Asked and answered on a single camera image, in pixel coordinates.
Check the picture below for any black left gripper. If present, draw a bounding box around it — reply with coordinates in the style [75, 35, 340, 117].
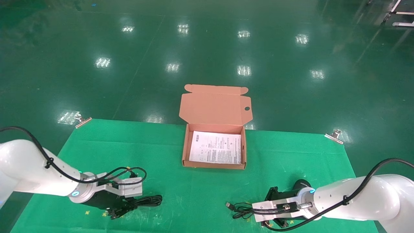
[85, 193, 130, 220]

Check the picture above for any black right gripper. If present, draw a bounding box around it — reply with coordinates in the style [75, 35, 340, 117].
[265, 179, 312, 229]

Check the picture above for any black data cable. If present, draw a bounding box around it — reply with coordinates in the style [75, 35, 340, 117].
[110, 194, 163, 220]

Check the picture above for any brown cardboard box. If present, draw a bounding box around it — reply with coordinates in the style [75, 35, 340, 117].
[179, 84, 254, 170]

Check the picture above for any green cloth mat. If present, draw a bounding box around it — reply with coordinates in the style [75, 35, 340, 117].
[10, 118, 379, 233]

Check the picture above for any white printed instruction sheet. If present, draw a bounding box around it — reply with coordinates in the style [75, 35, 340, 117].
[189, 130, 242, 164]

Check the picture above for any silver metal clip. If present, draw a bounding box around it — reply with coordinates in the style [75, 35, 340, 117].
[74, 113, 93, 129]
[324, 129, 344, 144]

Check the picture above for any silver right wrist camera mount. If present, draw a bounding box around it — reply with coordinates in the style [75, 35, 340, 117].
[252, 198, 312, 224]

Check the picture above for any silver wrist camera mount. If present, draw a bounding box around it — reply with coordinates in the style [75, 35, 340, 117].
[95, 173, 143, 198]
[252, 198, 312, 224]

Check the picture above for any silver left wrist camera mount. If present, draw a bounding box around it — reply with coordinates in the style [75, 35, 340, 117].
[95, 173, 143, 198]

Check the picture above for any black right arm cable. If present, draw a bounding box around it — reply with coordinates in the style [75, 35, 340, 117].
[264, 158, 414, 232]

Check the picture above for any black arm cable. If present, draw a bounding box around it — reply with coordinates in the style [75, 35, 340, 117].
[264, 158, 414, 232]
[0, 126, 147, 186]

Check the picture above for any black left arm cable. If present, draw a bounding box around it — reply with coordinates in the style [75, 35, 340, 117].
[0, 126, 147, 186]

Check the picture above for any white metal frame stand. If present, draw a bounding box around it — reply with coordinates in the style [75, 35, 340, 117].
[383, 0, 414, 28]

